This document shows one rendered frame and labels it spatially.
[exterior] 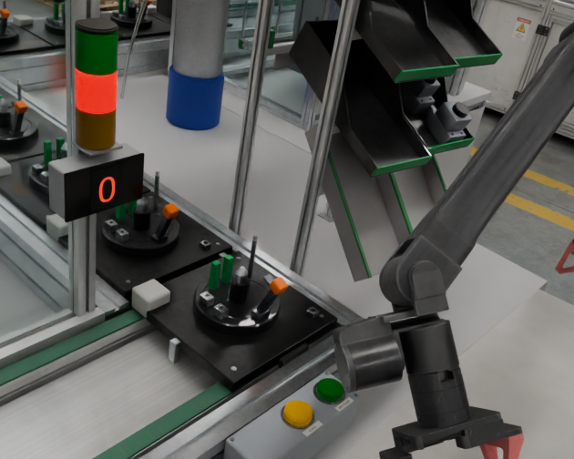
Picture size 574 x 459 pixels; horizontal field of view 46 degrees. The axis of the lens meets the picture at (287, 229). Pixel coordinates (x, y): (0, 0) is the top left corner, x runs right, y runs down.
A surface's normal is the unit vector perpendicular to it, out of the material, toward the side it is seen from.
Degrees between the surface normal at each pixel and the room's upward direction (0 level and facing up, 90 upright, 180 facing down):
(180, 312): 0
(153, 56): 90
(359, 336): 50
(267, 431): 0
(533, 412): 0
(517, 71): 90
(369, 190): 45
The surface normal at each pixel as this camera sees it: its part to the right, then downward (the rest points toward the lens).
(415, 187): 0.53, -0.24
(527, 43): -0.59, 0.34
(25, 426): 0.16, -0.84
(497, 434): 0.27, -0.14
